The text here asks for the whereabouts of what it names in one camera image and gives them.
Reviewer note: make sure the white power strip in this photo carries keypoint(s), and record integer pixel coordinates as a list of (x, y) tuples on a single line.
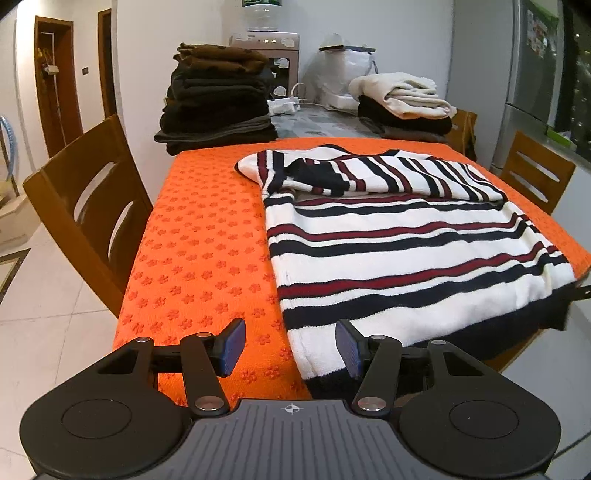
[(284, 105)]

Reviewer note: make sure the colourful fridge stickers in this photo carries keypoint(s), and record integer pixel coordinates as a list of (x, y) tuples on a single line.
[(541, 32)]

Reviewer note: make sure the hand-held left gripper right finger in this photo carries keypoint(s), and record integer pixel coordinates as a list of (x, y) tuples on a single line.
[(348, 348)]

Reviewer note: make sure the plastic-covered appliance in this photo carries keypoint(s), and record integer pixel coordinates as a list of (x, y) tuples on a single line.
[(341, 74)]

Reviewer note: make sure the wooden chair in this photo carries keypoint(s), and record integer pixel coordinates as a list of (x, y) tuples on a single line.
[(538, 170), (60, 203)]

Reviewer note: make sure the colourful hula hoop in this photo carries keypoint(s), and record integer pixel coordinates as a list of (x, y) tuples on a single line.
[(10, 147)]

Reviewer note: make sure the water dispenser cabinet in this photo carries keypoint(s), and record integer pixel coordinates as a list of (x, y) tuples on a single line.
[(281, 64)]

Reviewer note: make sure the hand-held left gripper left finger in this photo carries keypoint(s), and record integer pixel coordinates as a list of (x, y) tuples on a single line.
[(232, 346)]

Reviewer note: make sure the brown wooden door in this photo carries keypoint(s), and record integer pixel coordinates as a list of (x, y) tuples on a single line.
[(107, 64), (57, 92)]

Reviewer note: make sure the cream folded garment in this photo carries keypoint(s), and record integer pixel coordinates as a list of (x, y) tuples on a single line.
[(406, 92)]

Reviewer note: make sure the orange patterned mat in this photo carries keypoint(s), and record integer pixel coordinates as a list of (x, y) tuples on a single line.
[(203, 240)]

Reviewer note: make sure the stack of dark folded clothes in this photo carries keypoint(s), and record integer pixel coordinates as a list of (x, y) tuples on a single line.
[(217, 101)]

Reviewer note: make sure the cardboard box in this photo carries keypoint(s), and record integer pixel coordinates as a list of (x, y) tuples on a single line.
[(464, 131)]

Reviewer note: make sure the silver refrigerator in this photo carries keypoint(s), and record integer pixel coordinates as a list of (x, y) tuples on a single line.
[(521, 92)]

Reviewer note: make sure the striped knit sweater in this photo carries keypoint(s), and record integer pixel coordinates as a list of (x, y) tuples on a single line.
[(392, 258)]

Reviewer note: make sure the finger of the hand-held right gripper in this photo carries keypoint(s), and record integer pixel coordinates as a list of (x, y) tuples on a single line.
[(584, 291)]

